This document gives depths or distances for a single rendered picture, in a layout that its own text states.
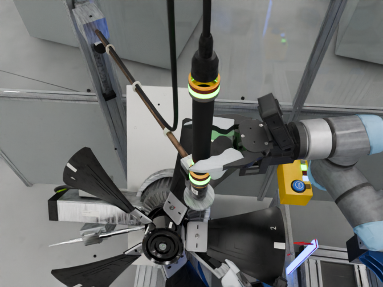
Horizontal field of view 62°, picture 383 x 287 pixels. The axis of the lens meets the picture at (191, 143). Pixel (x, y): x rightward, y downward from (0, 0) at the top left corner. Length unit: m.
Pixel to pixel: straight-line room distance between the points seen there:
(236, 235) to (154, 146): 0.41
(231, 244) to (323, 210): 1.58
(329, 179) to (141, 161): 0.67
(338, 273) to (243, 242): 1.21
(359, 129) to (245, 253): 0.52
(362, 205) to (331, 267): 1.47
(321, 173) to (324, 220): 1.76
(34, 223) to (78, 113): 1.05
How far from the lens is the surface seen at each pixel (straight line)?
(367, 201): 0.68
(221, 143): 0.86
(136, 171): 1.16
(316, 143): 0.59
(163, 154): 1.12
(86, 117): 1.75
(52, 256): 2.38
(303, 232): 2.37
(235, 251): 0.98
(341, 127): 0.62
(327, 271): 2.11
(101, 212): 1.12
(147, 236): 0.92
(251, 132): 0.57
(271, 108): 0.50
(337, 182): 0.69
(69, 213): 1.16
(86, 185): 0.99
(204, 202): 0.72
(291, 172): 1.26
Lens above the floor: 2.11
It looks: 55 degrees down
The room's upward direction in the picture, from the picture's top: straight up
